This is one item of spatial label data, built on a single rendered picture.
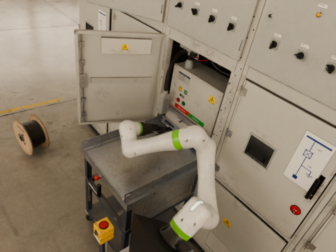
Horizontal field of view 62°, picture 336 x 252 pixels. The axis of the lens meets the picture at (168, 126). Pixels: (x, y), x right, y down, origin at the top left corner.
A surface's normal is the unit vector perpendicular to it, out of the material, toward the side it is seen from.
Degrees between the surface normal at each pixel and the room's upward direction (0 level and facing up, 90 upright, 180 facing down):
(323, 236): 90
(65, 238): 0
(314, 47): 90
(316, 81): 90
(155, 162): 0
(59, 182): 0
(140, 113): 90
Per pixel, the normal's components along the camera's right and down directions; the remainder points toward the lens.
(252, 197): -0.76, 0.27
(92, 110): 0.31, 0.59
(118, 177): 0.15, -0.80
